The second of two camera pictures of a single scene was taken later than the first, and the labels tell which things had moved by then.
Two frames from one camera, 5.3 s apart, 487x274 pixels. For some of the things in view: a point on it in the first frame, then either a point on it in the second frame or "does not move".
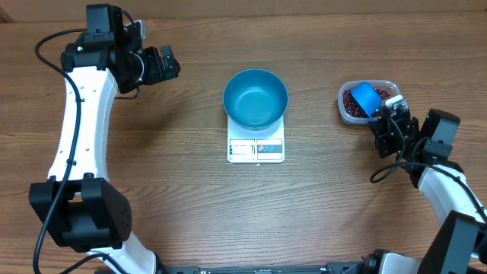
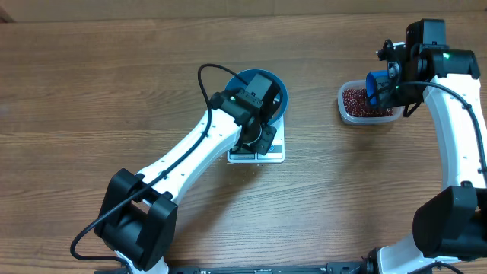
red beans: (353, 107) does not move
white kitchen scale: (266, 146) does not move
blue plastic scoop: (368, 97) → (377, 82)
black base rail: (328, 268) does not move
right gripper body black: (386, 146) → (405, 96)
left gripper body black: (153, 71) → (261, 141)
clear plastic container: (349, 109) does not move
